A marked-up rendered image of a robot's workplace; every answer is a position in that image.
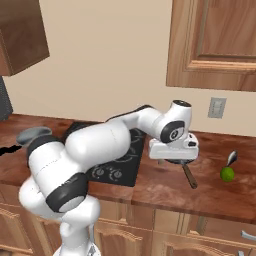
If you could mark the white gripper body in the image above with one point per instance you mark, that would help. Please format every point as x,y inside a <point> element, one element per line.
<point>171,152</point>

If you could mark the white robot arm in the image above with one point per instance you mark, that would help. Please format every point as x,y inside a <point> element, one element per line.
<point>90,146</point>

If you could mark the green lime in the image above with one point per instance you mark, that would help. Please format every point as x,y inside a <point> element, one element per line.
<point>227,174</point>

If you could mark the black hob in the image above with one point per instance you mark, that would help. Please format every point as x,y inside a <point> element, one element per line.
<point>128,165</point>

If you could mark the grey hob knob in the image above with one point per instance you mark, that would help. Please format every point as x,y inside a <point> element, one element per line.
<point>99,172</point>
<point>117,174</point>

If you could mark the wooden drawer front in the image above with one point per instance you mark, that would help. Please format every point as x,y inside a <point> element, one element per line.
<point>223,230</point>
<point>126,213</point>

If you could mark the wooden base cupboard door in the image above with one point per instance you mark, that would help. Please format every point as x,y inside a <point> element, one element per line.
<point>123,241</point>
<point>200,246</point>
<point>16,230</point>

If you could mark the dark grey appliance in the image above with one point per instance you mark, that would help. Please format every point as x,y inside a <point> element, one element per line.
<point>4,100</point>

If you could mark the grey wall socket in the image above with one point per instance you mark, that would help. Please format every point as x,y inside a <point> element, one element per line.
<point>217,107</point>

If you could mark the wooden wall cupboard door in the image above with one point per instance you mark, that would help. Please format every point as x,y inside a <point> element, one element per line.
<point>216,43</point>

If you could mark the wooden wall cupboard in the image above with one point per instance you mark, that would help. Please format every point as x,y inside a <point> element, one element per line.
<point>20,33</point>

